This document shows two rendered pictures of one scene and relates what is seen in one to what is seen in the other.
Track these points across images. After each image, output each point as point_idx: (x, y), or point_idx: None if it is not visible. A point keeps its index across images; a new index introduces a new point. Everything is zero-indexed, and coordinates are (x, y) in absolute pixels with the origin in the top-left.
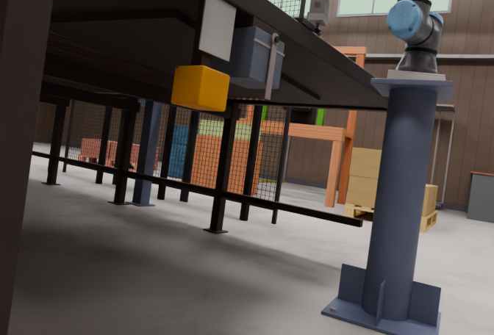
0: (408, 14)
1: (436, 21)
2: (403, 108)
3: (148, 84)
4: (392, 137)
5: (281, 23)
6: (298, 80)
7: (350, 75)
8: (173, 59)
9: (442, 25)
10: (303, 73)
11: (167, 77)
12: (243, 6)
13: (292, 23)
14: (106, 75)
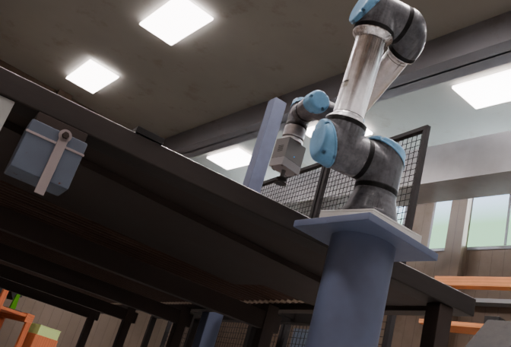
0: (321, 134)
1: (384, 147)
2: (330, 259)
3: (128, 257)
4: (315, 303)
5: (91, 125)
6: (251, 239)
7: (259, 213)
8: (94, 204)
9: (398, 152)
10: (230, 220)
11: (163, 256)
12: (22, 100)
13: (115, 129)
14: (71, 238)
